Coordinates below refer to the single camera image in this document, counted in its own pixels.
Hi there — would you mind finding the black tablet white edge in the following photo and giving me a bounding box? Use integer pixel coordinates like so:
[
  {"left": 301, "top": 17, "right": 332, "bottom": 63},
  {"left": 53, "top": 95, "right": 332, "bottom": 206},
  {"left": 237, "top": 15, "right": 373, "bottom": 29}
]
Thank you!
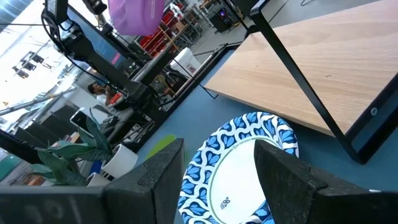
[{"left": 70, "top": 107, "right": 94, "bottom": 133}]

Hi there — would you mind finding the yellow plastic cup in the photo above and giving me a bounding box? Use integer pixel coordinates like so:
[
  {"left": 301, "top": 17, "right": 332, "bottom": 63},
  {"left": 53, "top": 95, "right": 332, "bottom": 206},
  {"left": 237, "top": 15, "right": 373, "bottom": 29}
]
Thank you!
[{"left": 145, "top": 134, "right": 177, "bottom": 160}]

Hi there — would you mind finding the black box lamp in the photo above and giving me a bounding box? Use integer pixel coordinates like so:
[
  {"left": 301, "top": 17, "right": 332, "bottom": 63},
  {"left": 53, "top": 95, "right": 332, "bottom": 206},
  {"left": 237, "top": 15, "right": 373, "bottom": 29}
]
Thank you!
[{"left": 43, "top": 0, "right": 70, "bottom": 26}]

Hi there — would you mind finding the white plastic container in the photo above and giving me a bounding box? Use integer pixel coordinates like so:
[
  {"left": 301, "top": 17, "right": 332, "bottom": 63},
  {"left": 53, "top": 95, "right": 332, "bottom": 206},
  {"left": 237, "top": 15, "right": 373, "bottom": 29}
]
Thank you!
[{"left": 170, "top": 47, "right": 202, "bottom": 78}]

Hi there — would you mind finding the person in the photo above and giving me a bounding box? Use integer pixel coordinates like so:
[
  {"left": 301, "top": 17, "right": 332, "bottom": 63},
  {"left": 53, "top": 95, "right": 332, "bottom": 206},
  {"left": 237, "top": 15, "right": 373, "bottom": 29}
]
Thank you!
[{"left": 86, "top": 81, "right": 125, "bottom": 108}]

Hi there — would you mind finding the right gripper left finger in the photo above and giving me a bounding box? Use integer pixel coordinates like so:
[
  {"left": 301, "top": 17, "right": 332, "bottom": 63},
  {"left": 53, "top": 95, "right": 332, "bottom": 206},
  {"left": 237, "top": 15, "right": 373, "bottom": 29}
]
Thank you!
[{"left": 0, "top": 138, "right": 186, "bottom": 224}]

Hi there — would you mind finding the green leafy plant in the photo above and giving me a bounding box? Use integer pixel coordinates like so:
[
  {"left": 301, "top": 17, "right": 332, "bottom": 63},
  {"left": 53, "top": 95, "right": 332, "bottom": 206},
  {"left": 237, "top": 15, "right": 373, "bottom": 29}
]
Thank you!
[
  {"left": 35, "top": 107, "right": 114, "bottom": 162},
  {"left": 29, "top": 149, "right": 90, "bottom": 187}
]

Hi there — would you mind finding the wooden shelf board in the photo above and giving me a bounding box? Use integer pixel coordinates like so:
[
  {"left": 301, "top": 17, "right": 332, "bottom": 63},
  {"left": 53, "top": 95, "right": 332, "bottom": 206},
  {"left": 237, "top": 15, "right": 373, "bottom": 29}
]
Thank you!
[{"left": 203, "top": 0, "right": 398, "bottom": 138}]

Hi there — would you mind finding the black computer tower lit fan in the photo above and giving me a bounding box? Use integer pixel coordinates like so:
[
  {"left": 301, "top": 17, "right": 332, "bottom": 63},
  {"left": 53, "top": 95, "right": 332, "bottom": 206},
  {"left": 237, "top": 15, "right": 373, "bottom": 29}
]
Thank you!
[{"left": 208, "top": 6, "right": 234, "bottom": 34}]

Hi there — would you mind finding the blue panel pink sticker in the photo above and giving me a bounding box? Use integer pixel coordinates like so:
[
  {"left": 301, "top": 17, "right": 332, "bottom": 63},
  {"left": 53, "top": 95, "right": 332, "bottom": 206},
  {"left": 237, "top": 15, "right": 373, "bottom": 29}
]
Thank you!
[{"left": 67, "top": 6, "right": 133, "bottom": 71}]

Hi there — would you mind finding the blue table mat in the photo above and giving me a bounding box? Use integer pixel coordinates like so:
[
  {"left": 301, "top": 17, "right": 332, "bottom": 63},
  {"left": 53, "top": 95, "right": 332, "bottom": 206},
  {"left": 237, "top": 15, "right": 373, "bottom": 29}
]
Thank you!
[{"left": 135, "top": 49, "right": 398, "bottom": 224}]

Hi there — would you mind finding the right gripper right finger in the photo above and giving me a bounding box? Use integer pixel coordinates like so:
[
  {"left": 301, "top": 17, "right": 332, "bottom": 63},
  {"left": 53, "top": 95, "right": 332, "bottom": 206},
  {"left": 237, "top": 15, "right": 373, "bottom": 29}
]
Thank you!
[{"left": 253, "top": 139, "right": 398, "bottom": 224}]

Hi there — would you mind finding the white plant pot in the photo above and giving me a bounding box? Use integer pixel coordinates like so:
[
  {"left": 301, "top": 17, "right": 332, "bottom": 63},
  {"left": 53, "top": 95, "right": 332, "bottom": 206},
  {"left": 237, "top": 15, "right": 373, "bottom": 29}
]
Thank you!
[
  {"left": 86, "top": 172, "right": 112, "bottom": 187},
  {"left": 101, "top": 143, "right": 139, "bottom": 180}
]

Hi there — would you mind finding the grey metal pole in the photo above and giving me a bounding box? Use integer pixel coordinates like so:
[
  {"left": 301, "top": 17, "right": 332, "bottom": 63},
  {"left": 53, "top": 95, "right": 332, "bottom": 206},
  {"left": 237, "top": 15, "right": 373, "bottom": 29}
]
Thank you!
[{"left": 0, "top": 88, "right": 78, "bottom": 116}]

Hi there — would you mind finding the blue patterned paper bowl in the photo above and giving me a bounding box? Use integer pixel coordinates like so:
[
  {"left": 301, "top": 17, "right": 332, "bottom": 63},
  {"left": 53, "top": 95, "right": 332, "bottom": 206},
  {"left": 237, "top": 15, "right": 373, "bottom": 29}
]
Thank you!
[{"left": 177, "top": 111, "right": 300, "bottom": 224}]

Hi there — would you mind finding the purple cloth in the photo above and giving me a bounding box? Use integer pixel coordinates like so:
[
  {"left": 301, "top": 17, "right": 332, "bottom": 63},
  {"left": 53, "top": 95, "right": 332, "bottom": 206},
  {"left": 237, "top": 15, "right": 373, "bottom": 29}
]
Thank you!
[{"left": 107, "top": 0, "right": 165, "bottom": 37}]

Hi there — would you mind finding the black frame strut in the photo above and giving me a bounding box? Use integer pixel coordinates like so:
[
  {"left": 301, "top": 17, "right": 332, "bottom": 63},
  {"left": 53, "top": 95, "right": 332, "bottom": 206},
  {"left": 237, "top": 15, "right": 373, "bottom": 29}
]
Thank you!
[{"left": 60, "top": 27, "right": 150, "bottom": 97}]

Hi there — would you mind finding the rack with red bins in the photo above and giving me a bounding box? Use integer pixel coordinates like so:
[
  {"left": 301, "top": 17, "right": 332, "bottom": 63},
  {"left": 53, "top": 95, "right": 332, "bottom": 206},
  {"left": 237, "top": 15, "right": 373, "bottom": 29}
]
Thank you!
[{"left": 136, "top": 1, "right": 187, "bottom": 58}]

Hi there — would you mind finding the black metal shelf frame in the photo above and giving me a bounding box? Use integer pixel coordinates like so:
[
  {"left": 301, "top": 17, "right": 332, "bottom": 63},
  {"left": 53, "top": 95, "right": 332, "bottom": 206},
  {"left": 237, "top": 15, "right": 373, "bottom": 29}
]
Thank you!
[{"left": 222, "top": 0, "right": 398, "bottom": 165}]

